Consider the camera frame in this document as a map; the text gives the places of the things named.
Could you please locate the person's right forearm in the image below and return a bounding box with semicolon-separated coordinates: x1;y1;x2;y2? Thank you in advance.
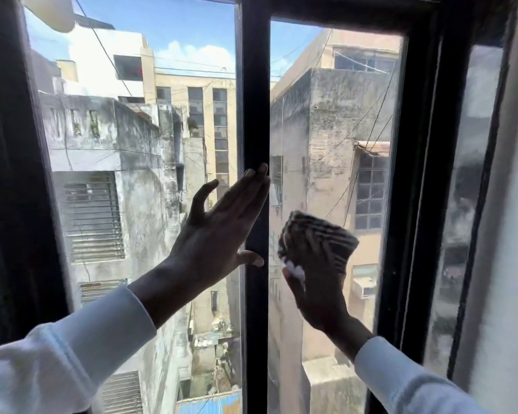
326;315;495;414

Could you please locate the white building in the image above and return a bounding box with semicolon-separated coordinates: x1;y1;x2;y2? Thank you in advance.
55;24;157;105

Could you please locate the tall beige building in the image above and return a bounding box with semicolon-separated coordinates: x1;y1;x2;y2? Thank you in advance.
154;72;239;199

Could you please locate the white outdoor air conditioner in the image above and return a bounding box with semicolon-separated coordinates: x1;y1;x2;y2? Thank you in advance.
351;275;379;301

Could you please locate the black framed window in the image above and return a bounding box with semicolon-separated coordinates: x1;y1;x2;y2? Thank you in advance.
172;0;518;414

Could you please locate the person's left hand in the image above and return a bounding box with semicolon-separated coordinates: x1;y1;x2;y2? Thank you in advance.
166;162;272;298

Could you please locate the clear window glass pane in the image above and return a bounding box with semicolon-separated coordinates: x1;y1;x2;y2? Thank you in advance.
266;19;410;414
22;0;246;414

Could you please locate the person's right hand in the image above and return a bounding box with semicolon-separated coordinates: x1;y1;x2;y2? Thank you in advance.
282;257;360;341

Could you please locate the narrow side window glass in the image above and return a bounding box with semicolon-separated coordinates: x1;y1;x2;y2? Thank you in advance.
422;44;506;381

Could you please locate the weathered grey concrete building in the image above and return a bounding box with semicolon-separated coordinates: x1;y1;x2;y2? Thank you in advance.
37;91;208;414

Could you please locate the checkered blue white cloth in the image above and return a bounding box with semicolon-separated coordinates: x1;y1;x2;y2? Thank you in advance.
277;210;360;282

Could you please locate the weathered tan concrete building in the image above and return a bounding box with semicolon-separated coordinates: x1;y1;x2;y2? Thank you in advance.
268;29;405;414

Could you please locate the person's left forearm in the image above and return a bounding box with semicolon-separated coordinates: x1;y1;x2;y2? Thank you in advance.
0;254;192;414

